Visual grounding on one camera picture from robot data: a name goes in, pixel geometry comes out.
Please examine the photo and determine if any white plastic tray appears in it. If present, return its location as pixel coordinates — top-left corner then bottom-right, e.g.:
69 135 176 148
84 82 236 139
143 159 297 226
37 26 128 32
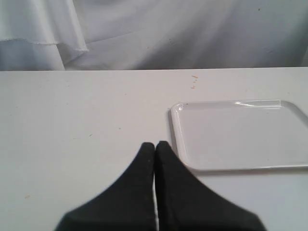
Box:
170 100 308 172

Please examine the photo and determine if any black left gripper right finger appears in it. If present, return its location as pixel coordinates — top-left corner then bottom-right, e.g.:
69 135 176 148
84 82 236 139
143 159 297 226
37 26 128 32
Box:
154 141 266 231

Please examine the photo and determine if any white backdrop curtain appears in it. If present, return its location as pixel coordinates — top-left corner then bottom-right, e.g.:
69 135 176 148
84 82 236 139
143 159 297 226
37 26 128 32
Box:
0 0 308 71

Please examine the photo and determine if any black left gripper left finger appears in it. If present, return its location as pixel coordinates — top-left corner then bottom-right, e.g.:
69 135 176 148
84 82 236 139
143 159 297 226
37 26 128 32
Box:
56 142 156 231

